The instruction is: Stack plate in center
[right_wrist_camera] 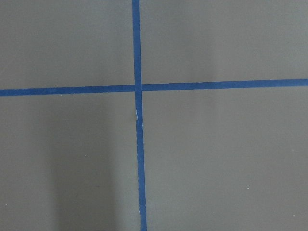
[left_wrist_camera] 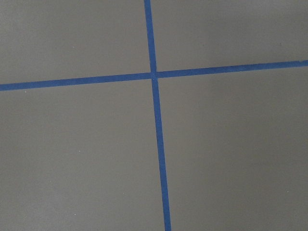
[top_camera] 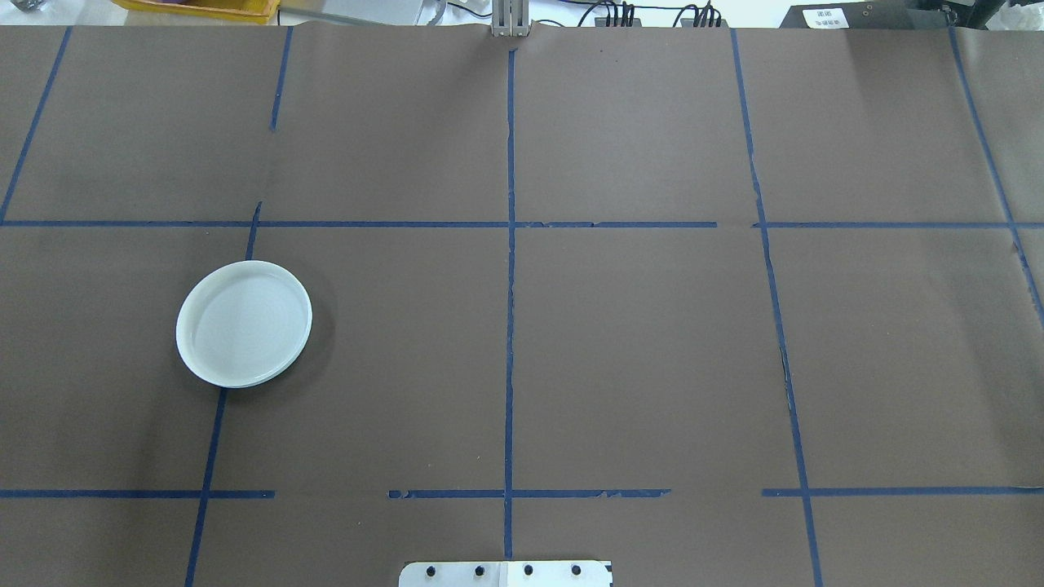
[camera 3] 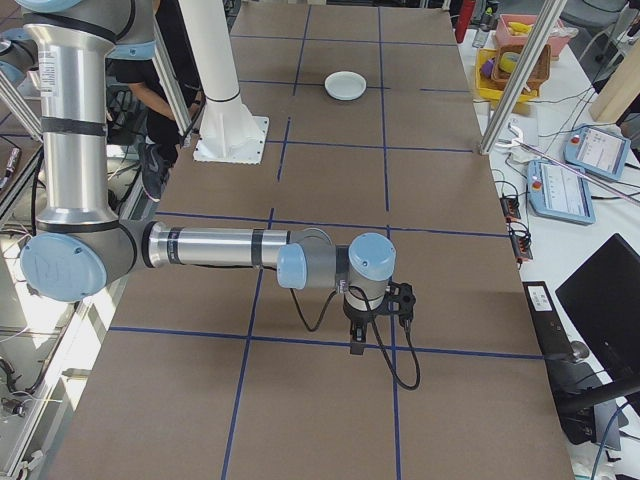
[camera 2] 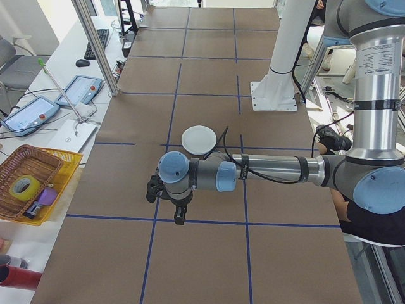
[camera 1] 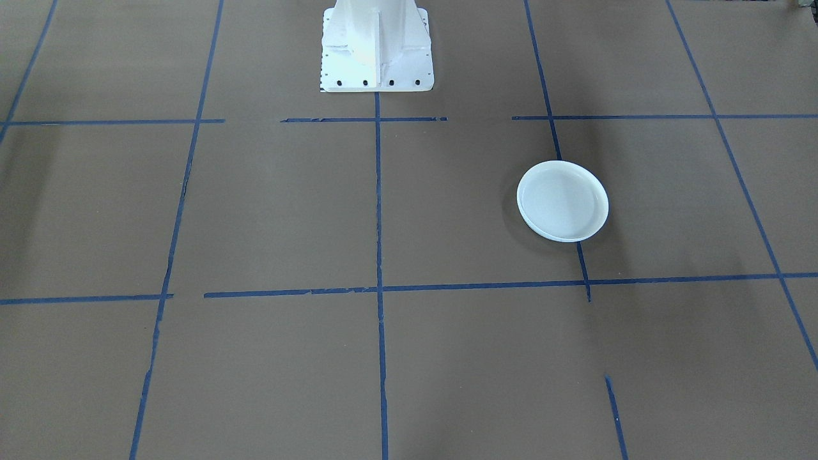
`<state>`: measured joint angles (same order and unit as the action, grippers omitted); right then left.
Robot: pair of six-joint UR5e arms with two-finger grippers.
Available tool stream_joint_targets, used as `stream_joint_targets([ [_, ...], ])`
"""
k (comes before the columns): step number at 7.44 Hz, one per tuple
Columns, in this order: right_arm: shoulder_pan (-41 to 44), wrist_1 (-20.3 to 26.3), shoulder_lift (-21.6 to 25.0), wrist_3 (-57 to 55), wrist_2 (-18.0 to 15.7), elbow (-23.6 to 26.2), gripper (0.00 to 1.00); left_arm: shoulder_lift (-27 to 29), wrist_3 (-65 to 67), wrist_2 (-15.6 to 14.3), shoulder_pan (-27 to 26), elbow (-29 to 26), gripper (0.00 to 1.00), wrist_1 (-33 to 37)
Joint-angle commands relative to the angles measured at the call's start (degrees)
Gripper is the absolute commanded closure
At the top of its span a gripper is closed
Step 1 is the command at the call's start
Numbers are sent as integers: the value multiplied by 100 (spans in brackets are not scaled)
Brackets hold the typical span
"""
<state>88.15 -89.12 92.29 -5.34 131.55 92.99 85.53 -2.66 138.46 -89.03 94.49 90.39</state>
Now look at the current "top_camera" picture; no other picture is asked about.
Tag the light blue round plate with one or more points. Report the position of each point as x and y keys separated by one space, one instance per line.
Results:
x=282 y=378

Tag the white round plate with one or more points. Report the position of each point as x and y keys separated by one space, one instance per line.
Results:
x=243 y=322

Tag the white crumpled plastic bag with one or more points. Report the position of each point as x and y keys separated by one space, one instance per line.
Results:
x=1026 y=15

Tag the silver metal frame bar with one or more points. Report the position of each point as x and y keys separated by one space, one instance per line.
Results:
x=510 y=18

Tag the white square base plate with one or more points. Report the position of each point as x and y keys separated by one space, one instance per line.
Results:
x=453 y=575

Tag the yellow plastic bin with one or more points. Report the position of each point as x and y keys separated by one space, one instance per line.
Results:
x=196 y=7

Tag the black box with white label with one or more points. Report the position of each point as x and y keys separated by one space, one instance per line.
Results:
x=881 y=16

